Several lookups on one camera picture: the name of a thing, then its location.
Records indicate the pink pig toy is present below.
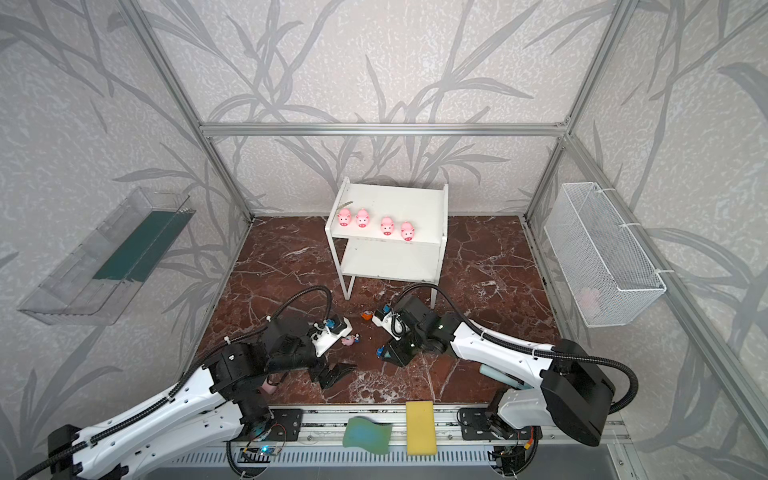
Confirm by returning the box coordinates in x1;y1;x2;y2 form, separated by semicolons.
380;217;395;236
400;222;415;242
337;208;352;227
355;209;370;228

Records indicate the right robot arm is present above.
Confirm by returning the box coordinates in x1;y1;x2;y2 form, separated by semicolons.
372;284;639;446

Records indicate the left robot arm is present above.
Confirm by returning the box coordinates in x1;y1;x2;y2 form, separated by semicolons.
20;285;355;479

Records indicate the white two-tier shelf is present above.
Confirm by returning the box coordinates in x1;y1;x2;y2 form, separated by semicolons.
325;178;449;299

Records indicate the pink Doraemon figure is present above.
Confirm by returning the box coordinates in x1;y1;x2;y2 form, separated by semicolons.
341;334;359;346

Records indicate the green blue sponge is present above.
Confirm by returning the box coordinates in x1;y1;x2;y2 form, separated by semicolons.
342;416;393;455

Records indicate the teal toy utensil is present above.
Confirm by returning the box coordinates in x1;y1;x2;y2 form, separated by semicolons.
479;364;529;390

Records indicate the yellow sponge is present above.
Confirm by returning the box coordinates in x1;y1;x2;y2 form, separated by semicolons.
406;401;438;456

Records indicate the green circuit board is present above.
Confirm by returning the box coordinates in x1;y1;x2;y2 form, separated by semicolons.
241;445;283;463

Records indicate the pink object in basket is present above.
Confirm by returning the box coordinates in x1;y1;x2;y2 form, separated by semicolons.
576;287;601;320

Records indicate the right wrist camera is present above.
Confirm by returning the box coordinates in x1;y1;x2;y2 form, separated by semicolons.
371;305;401;339

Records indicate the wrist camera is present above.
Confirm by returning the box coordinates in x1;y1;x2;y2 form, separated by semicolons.
310;315;353;357
371;305;401;339

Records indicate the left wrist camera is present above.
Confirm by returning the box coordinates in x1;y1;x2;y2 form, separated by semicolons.
310;315;353;357

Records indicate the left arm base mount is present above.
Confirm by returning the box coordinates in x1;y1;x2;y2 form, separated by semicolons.
237;408;304;443

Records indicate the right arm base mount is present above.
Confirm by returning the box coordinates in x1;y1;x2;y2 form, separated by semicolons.
457;407;514;441

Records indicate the white wire mesh basket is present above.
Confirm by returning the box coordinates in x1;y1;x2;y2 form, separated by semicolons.
544;182;667;328

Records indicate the clear plastic wall bin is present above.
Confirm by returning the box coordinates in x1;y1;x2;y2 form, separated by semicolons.
18;187;196;326

